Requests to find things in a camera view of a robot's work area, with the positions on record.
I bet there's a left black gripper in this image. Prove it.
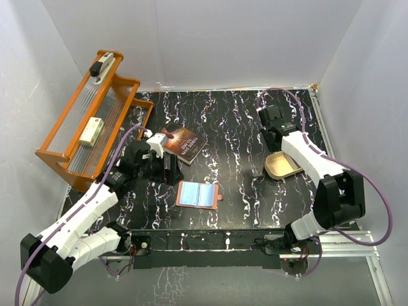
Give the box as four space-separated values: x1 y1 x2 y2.
135 150 184 186

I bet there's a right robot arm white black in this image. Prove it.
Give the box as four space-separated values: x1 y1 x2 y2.
258 106 366 253

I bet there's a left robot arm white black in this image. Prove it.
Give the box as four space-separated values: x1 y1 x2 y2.
20 136 184 294

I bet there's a dark paperback book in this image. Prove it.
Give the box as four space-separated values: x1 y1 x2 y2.
159 122 207 165

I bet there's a beige oval tray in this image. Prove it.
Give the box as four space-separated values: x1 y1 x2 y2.
264 151 303 180

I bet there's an orange wooden shelf rack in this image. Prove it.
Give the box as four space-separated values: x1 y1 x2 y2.
36 50 154 192

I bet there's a small white green box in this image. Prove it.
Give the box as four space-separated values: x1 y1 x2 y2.
79 117 105 147

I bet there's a black white stapler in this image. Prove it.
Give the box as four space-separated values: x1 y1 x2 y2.
89 52 115 85

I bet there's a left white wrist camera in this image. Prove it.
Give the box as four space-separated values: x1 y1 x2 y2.
147 133 168 159

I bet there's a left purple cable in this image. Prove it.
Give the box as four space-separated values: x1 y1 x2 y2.
14 124 152 306

